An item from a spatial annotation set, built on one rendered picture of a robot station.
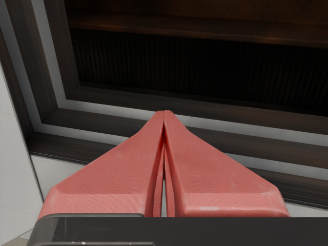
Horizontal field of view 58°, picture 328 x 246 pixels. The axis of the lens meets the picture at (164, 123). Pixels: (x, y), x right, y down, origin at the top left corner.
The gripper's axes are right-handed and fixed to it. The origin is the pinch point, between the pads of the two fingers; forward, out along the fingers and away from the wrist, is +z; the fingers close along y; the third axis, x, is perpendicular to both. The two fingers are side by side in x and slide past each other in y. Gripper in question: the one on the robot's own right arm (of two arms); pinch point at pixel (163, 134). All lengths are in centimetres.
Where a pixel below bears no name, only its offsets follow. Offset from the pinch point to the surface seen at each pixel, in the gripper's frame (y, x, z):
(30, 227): 9.2, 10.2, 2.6
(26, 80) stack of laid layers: 7.3, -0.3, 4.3
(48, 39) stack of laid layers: 6.2, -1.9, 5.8
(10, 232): 11.2, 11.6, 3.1
